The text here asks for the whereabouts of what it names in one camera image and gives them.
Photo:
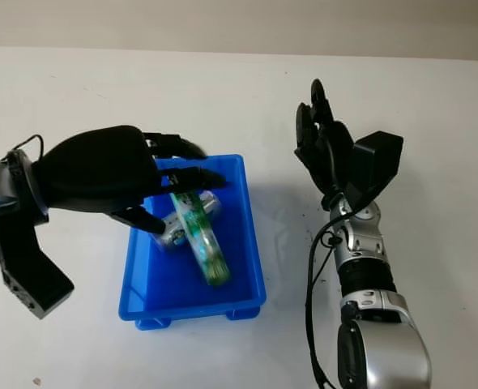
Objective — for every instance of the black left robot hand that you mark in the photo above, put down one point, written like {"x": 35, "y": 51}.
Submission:
{"x": 97, "y": 170}

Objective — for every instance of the green toothpaste box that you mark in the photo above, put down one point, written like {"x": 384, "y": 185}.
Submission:
{"x": 206, "y": 247}

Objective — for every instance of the silver tissue packet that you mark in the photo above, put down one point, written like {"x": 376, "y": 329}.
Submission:
{"x": 174, "y": 233}

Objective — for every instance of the blue plastic tray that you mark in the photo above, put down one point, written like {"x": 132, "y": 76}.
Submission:
{"x": 239, "y": 263}

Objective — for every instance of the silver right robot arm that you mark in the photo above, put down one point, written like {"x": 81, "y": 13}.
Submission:
{"x": 389, "y": 324}

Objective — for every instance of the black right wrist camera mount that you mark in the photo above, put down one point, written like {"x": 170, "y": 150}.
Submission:
{"x": 378, "y": 162}

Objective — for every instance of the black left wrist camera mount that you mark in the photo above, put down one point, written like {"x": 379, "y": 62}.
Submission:
{"x": 24, "y": 259}

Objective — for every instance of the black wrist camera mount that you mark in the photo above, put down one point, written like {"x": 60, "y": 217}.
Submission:
{"x": 378, "y": 162}
{"x": 24, "y": 259}

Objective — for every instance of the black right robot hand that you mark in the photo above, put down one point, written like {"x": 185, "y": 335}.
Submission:
{"x": 320, "y": 158}

